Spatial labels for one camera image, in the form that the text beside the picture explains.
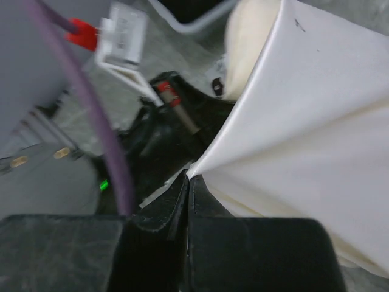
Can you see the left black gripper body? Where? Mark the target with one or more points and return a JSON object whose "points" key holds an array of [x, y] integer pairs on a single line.
{"points": [[161, 140]]}

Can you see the cream pillowcase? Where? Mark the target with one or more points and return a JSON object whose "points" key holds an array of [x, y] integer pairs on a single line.
{"points": [[308, 137]]}

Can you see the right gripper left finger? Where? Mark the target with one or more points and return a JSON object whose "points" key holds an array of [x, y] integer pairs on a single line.
{"points": [[144, 252]]}

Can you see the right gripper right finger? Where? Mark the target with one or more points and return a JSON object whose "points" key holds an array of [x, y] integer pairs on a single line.
{"points": [[227, 253]]}

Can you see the cream bear print pillow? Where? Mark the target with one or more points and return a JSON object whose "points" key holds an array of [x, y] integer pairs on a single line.
{"points": [[247, 30]]}

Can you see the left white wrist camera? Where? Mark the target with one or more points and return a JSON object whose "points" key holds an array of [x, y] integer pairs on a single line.
{"points": [[118, 45]]}

